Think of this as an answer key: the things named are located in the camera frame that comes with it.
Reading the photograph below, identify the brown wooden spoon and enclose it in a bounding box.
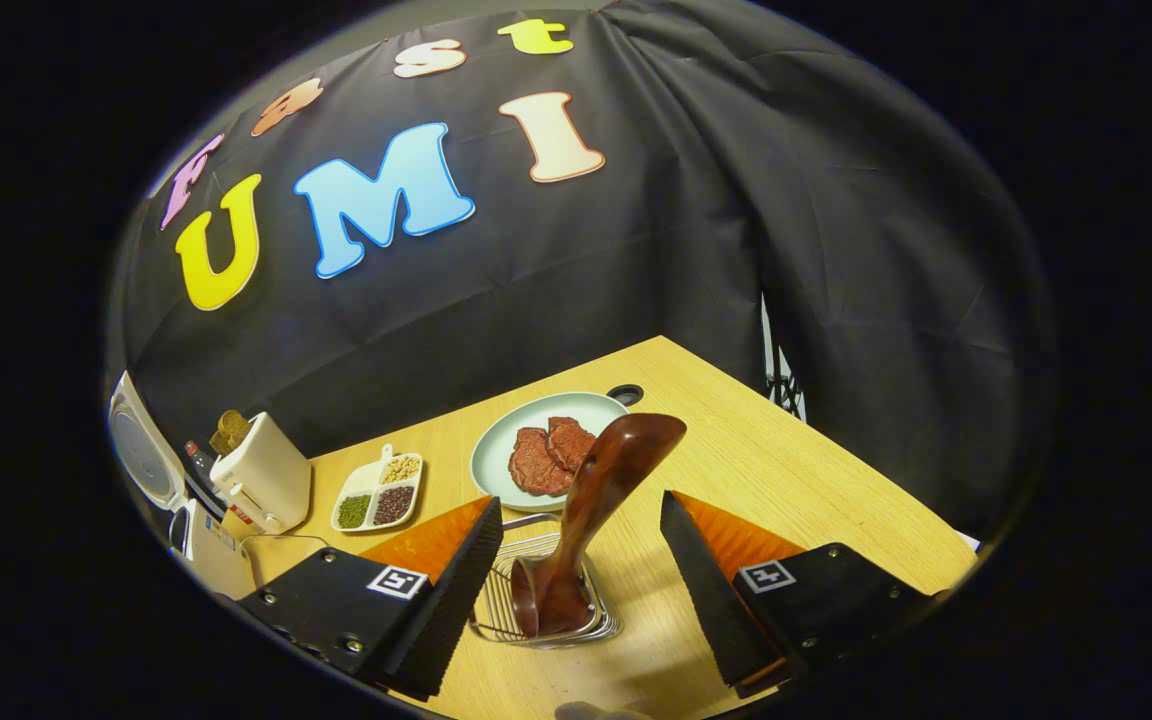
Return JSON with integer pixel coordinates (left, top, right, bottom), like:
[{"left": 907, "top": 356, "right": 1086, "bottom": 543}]
[{"left": 511, "top": 413, "right": 687, "bottom": 639}]

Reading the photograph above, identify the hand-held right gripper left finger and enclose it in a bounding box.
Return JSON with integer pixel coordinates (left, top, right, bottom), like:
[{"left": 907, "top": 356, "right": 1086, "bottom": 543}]
[{"left": 236, "top": 497, "right": 503, "bottom": 701}]

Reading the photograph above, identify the white divided bean dish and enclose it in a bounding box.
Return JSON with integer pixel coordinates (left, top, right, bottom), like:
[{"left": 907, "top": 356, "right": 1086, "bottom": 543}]
[{"left": 331, "top": 444, "right": 425, "bottom": 533}]

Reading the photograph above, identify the clear plastic water bottle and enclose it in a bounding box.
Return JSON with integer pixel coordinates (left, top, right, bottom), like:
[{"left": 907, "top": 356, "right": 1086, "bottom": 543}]
[{"left": 183, "top": 440, "right": 257, "bottom": 528}]

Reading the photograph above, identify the brown toast slice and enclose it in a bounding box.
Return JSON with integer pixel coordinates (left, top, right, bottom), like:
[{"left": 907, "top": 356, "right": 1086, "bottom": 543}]
[{"left": 209, "top": 410, "right": 252, "bottom": 456}]

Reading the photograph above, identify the white rice cooker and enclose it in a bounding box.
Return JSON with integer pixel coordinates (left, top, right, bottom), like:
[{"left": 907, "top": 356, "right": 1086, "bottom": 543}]
[{"left": 108, "top": 372, "right": 259, "bottom": 601}]

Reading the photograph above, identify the white toaster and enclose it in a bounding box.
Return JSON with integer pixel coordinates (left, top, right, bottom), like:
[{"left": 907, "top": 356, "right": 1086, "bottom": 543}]
[{"left": 209, "top": 412, "right": 313, "bottom": 535}]

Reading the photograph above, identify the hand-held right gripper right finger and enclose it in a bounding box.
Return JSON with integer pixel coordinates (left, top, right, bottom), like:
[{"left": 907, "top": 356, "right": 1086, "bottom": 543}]
[{"left": 660, "top": 491, "right": 937, "bottom": 701}]

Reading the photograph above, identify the black backdrop cloth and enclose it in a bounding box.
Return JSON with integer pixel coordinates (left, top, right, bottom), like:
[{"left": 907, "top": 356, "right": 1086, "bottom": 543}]
[{"left": 106, "top": 0, "right": 1052, "bottom": 541}]

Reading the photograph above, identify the red meat piece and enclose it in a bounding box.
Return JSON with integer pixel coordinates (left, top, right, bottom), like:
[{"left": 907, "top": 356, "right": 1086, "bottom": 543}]
[
  {"left": 509, "top": 427, "right": 574, "bottom": 497},
  {"left": 547, "top": 417, "right": 599, "bottom": 473}
]

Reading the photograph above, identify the metal wire chopstick holder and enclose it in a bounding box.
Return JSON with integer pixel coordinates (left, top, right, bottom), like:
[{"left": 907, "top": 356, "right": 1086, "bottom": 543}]
[{"left": 469, "top": 513, "right": 623, "bottom": 649}]

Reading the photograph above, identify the pale green plate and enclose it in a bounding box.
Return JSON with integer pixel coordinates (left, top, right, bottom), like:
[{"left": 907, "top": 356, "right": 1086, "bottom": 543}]
[{"left": 470, "top": 392, "right": 630, "bottom": 513}]

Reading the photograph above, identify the black tripod stand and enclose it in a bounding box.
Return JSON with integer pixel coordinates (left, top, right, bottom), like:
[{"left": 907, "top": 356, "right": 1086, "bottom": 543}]
[{"left": 761, "top": 295, "right": 807, "bottom": 421}]

